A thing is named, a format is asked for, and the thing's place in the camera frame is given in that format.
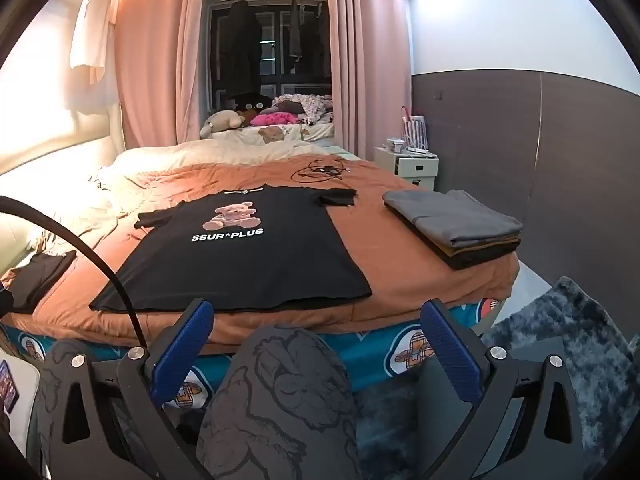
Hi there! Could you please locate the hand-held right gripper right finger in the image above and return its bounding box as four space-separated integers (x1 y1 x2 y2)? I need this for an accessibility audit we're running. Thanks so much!
419 299 586 480

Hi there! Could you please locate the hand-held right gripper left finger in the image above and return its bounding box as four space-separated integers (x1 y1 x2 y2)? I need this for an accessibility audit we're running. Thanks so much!
49 299 216 480

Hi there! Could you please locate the black bear-print T-shirt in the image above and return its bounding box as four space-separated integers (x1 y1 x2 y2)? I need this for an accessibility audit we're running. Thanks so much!
90 185 373 313

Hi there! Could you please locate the teal printed bed sheet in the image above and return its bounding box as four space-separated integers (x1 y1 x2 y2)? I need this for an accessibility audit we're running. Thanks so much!
0 297 506 411

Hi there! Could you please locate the orange blanket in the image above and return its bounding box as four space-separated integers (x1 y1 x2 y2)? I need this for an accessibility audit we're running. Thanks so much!
7 157 521 353

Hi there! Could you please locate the black folded garment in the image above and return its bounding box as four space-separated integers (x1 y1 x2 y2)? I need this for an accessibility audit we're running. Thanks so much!
440 242 522 272

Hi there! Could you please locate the person's right leg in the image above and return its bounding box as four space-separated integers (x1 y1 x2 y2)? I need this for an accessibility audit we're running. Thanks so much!
197 325 358 480

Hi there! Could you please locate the brown folded garment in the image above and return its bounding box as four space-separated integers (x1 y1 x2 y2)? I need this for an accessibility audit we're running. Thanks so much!
425 237 522 261

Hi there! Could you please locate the grey shaggy rug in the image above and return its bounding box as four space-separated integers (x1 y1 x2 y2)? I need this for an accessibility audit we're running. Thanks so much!
355 276 636 480

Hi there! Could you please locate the grey folded shirt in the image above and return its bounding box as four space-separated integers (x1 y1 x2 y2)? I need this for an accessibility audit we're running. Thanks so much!
382 189 524 248

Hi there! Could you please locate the dark folded cloth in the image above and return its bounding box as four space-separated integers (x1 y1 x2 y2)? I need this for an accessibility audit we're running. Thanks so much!
0 251 77 311

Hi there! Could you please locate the smartphone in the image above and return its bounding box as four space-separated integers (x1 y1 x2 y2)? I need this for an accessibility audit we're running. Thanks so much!
0 359 21 413

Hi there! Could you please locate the cream nightstand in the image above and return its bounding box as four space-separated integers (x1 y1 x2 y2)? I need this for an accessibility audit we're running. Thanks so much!
374 146 440 192

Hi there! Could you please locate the cream duvet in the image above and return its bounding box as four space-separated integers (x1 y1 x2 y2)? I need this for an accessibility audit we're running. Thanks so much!
87 137 351 221

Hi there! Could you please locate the cream headboard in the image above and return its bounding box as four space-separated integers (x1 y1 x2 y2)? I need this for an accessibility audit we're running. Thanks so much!
0 105 126 281

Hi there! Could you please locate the cream bear-print bedding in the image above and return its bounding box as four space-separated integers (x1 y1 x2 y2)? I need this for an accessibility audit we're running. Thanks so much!
207 124 336 145

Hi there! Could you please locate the striped paper bag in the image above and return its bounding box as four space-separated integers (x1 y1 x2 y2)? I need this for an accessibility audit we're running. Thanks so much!
402 106 428 147

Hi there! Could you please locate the beige plush toy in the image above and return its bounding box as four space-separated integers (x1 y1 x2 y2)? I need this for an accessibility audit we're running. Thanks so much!
200 109 246 138

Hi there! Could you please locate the pale green pillow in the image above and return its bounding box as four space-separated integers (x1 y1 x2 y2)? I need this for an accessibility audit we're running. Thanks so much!
315 141 358 158

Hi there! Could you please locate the pink pillow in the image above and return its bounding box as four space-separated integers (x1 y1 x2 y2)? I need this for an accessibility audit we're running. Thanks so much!
250 111 299 127

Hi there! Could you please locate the dark brown plush toy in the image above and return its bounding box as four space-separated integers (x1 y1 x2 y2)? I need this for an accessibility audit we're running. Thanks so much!
235 94 273 116

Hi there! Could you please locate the floral cloth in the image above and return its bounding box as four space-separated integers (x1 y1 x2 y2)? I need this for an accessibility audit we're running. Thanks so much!
272 94 333 125

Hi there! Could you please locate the pink curtain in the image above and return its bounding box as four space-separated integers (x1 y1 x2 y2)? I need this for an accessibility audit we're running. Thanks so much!
325 0 413 148
114 0 206 148

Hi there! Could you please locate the dark hanging coat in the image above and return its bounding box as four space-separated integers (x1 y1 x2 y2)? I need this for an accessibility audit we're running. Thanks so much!
227 1 263 101

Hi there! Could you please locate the white hanging garment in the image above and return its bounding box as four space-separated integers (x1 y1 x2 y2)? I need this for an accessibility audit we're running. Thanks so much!
70 0 113 86

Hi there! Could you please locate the dark hanging garment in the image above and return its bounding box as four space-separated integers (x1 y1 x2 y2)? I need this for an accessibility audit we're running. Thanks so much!
287 0 308 58

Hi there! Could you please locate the thin black cable coil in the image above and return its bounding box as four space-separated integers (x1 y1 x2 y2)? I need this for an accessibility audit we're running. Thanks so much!
292 157 351 182

